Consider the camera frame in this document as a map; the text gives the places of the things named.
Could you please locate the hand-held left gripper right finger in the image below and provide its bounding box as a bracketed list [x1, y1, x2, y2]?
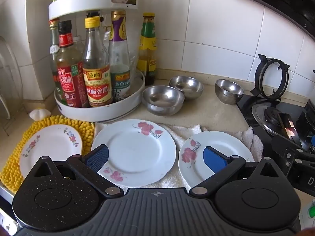
[188, 146, 280, 198]

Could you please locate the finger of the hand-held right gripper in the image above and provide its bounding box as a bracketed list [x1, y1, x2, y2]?
[277, 112, 299, 138]
[271, 138, 308, 175]

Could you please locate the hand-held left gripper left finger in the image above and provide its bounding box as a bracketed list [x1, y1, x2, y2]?
[34, 144, 125, 198]

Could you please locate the deep steel bowl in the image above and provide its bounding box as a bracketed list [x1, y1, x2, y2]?
[215, 79, 245, 104]

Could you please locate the medium floral plate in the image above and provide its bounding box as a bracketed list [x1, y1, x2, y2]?
[178, 131, 254, 190]

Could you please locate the steel burner tray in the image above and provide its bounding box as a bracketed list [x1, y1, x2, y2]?
[251, 103, 291, 137]

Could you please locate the large floral plate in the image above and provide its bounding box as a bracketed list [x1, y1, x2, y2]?
[91, 119, 177, 187]

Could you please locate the white towel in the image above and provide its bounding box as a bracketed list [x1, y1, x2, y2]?
[94, 122, 264, 190]

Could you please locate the black glass gas stove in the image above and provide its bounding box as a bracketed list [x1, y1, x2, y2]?
[237, 95, 315, 158]

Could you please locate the small floral plate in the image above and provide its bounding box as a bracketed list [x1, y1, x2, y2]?
[19, 124, 83, 179]

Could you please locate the green white container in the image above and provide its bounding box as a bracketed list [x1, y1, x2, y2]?
[304, 198, 315, 224]

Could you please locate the yellow cap vinegar bottle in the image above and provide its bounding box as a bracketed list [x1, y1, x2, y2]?
[82, 16, 113, 108]

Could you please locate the garlic bulb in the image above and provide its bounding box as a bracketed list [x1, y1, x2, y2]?
[30, 108, 51, 121]

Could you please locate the wide steel bowl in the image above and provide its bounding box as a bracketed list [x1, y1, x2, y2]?
[142, 86, 185, 116]
[169, 76, 205, 101]

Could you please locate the red cap soy sauce bottle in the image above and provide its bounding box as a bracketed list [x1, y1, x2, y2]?
[55, 20, 86, 108]

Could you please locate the yellow chenille mat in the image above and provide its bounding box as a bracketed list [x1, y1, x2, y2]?
[0, 115, 96, 193]

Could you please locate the green glass bottle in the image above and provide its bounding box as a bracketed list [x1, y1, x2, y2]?
[48, 18, 62, 99]

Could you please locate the purple label sauce bottle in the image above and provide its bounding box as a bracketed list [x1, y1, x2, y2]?
[108, 10, 131, 103]

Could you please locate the green label oil bottle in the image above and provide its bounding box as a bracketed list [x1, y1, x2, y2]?
[136, 12, 158, 86]

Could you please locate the black capped bottle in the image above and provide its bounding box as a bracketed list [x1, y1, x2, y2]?
[86, 11, 102, 21]

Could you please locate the white two-tier spice rack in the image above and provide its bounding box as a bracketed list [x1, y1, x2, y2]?
[48, 0, 145, 123]

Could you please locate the black pan support ring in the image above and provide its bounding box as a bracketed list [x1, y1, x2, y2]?
[250, 53, 290, 101]

